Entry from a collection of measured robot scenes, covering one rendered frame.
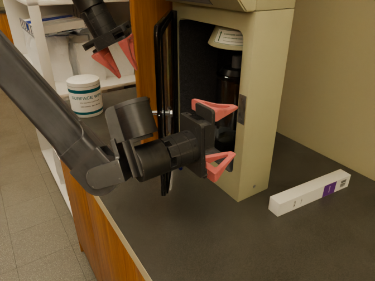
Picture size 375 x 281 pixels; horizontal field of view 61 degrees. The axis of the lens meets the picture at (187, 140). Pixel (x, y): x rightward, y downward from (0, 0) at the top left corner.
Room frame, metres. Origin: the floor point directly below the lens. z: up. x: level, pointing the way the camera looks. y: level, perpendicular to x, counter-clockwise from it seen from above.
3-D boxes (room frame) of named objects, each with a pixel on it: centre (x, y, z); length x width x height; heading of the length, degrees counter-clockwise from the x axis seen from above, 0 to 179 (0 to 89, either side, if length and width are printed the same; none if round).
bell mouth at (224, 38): (0.83, -0.14, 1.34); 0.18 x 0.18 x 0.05
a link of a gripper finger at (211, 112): (0.50, -0.05, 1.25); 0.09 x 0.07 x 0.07; 124
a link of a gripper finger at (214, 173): (0.50, -0.05, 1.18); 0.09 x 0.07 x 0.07; 124
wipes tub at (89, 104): (1.26, 0.43, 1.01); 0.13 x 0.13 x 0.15
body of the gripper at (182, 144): (0.46, 0.01, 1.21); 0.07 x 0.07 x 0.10; 34
